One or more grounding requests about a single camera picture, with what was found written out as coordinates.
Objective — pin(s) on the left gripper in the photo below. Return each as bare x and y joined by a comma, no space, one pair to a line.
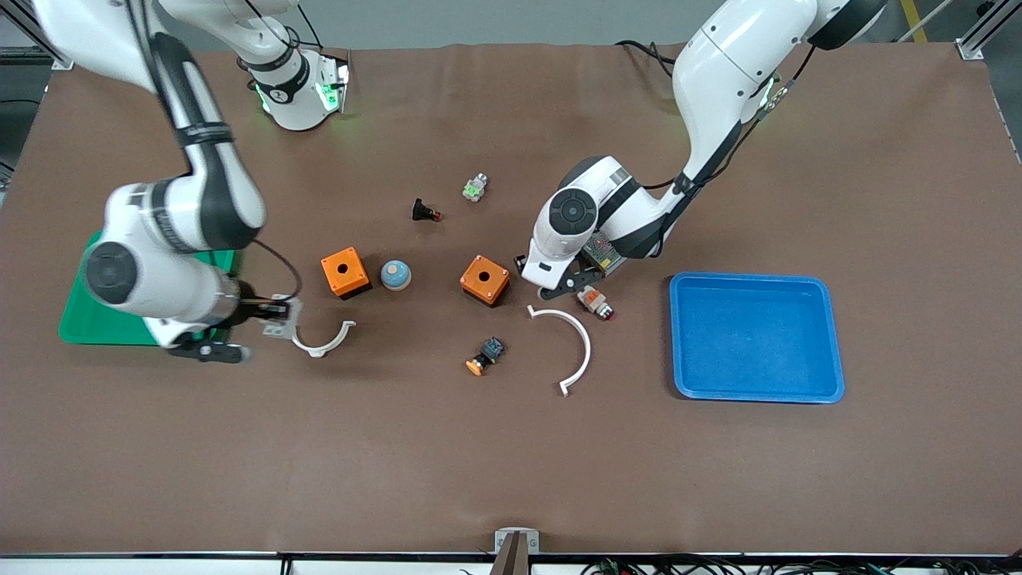
519,260

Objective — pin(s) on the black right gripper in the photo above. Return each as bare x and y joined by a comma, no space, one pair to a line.
249,309

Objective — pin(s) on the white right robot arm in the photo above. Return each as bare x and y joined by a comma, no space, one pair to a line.
160,263

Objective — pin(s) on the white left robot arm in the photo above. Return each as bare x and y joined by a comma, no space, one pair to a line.
718,80

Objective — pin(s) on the metal mesh power supply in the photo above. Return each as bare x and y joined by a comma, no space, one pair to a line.
604,254

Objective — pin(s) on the large white pipe clamp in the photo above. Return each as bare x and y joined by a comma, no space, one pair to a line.
581,339

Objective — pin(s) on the green plastic tray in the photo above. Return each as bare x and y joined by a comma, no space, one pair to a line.
96,323

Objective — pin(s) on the small white pipe clamp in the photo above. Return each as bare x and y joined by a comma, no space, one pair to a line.
323,348

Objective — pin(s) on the green white push button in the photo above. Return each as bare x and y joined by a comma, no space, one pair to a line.
475,188

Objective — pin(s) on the left orange box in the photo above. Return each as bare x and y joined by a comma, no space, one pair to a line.
343,271

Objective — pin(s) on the blue grey dome button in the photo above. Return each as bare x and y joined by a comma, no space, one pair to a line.
395,275

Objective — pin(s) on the blue plastic tray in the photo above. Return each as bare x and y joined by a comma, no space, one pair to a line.
754,339

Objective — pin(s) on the red push button switch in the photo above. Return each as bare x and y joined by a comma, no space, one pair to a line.
596,302

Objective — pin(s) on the orange-capped push button switch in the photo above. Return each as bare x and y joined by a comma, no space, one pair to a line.
485,355

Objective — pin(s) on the black push button switch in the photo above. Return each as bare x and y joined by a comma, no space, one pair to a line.
425,212

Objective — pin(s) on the white table edge rail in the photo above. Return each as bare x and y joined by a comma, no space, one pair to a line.
160,567

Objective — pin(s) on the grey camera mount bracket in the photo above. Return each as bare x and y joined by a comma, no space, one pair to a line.
516,547

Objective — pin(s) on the aluminium frame profile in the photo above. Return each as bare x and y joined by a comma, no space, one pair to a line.
32,36
988,28

